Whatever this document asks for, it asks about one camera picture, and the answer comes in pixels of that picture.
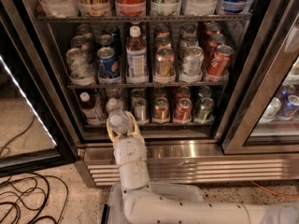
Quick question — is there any black cable on floor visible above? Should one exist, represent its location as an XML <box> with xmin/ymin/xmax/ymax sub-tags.
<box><xmin>0</xmin><ymin>115</ymin><xmax>69</xmax><ymax>224</ymax></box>

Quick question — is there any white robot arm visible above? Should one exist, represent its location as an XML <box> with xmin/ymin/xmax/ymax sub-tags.
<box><xmin>107</xmin><ymin>109</ymin><xmax>299</xmax><ymax>224</ymax></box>

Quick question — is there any clear plastic water bottle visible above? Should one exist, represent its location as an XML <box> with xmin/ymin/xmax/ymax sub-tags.
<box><xmin>107</xmin><ymin>109</ymin><xmax>133</xmax><ymax>134</ymax></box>

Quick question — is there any stainless fridge bottom grille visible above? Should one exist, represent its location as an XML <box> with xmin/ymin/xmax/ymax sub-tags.
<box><xmin>75</xmin><ymin>140</ymin><xmax>299</xmax><ymax>188</ymax></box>

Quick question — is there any silver white can middle shelf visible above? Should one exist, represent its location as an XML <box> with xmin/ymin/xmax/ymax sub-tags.
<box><xmin>179</xmin><ymin>46</ymin><xmax>204</xmax><ymax>83</ymax></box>

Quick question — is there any silver blue can bottom shelf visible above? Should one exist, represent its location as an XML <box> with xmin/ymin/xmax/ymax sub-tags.
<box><xmin>134</xmin><ymin>98</ymin><xmax>149</xmax><ymax>125</ymax></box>

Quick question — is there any open glass fridge door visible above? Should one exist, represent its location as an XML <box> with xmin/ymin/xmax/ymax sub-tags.
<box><xmin>0</xmin><ymin>0</ymin><xmax>77</xmax><ymax>176</ymax></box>

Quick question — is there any clear plastic storage bin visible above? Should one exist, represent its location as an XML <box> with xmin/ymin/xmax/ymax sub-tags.
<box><xmin>101</xmin><ymin>182</ymin><xmax>203</xmax><ymax>224</ymax></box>

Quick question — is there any clear bottle top shelf left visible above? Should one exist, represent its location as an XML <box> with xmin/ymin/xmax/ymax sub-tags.
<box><xmin>41</xmin><ymin>0</ymin><xmax>78</xmax><ymax>18</ymax></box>

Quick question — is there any blue pepsi can middle shelf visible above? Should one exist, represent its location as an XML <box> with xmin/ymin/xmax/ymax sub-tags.
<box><xmin>97</xmin><ymin>47</ymin><xmax>121</xmax><ymax>84</ymax></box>

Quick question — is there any green can bottom shelf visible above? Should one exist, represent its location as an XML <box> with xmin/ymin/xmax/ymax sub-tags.
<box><xmin>194</xmin><ymin>97</ymin><xmax>214</xmax><ymax>123</ymax></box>

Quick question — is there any white green can middle shelf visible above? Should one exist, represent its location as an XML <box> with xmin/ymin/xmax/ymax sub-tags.
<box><xmin>65</xmin><ymin>48</ymin><xmax>95</xmax><ymax>86</ymax></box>

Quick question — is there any red can bottom shelf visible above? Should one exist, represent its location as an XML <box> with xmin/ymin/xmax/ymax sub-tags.
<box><xmin>174</xmin><ymin>98</ymin><xmax>192</xmax><ymax>123</ymax></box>

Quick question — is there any closed right fridge door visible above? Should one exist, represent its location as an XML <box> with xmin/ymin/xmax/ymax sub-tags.
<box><xmin>215</xmin><ymin>0</ymin><xmax>299</xmax><ymax>155</ymax></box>

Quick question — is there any gold brown can top shelf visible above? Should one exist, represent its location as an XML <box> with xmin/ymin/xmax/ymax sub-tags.
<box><xmin>78</xmin><ymin>0</ymin><xmax>109</xmax><ymax>17</ymax></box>

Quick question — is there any gold can bottom shelf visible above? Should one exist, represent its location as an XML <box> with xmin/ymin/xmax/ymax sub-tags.
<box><xmin>152</xmin><ymin>97</ymin><xmax>170</xmax><ymax>123</ymax></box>

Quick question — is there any red can middle shelf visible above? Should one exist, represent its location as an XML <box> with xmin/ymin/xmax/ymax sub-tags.
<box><xmin>205</xmin><ymin>45</ymin><xmax>234</xmax><ymax>82</ymax></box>

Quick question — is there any green can top shelf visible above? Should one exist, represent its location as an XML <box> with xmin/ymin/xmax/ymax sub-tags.
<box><xmin>150</xmin><ymin>0</ymin><xmax>181</xmax><ymax>16</ymax></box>

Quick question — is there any brown tea bottle bottom shelf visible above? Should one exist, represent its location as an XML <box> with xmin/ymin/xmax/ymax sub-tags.
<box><xmin>79</xmin><ymin>92</ymin><xmax>105</xmax><ymax>126</ymax></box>

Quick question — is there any orange cable on floor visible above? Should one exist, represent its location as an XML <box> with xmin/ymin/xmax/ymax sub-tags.
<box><xmin>249</xmin><ymin>180</ymin><xmax>299</xmax><ymax>199</ymax></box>

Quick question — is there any tall tea bottle middle shelf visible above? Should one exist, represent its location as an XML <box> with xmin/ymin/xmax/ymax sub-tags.
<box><xmin>126</xmin><ymin>25</ymin><xmax>149</xmax><ymax>84</ymax></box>

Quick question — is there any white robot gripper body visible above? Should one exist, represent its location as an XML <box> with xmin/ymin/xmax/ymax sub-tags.
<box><xmin>114</xmin><ymin>137</ymin><xmax>150</xmax><ymax>191</ymax></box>

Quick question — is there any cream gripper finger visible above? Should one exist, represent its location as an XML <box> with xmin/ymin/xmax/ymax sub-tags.
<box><xmin>107</xmin><ymin>122</ymin><xmax>120</xmax><ymax>144</ymax></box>
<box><xmin>125</xmin><ymin>111</ymin><xmax>145</xmax><ymax>144</ymax></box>

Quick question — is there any gold can middle shelf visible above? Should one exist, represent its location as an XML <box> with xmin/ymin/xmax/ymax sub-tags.
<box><xmin>153</xmin><ymin>47</ymin><xmax>176</xmax><ymax>84</ymax></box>

